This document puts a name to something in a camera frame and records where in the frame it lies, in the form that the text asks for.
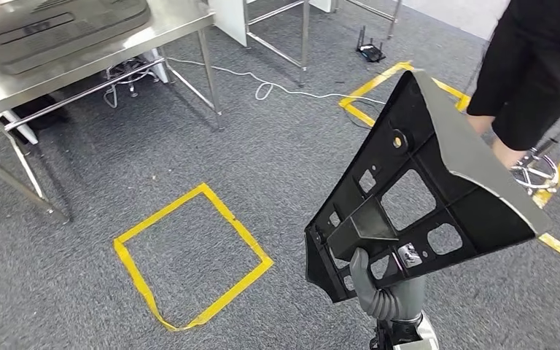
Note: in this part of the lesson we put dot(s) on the black wifi router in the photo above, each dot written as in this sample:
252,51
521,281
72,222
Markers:
371,52

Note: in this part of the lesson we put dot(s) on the yellow floor tape square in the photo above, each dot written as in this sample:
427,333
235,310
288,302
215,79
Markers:
131,270
367,87

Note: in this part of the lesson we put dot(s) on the black plastic plate bracket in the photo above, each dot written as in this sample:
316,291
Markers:
459,159

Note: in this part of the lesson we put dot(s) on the stainless steel workbench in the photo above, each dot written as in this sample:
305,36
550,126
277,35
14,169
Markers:
178,24

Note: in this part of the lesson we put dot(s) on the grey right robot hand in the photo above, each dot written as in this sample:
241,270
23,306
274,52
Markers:
405,302

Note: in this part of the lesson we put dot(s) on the white panel desk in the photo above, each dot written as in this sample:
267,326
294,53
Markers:
229,19

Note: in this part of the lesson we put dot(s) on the dark grey engine cover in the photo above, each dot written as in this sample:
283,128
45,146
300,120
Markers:
67,34

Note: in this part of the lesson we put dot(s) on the stainless steel table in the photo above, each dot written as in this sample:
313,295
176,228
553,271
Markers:
305,48

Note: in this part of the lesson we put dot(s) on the person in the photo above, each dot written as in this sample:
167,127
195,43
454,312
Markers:
541,58

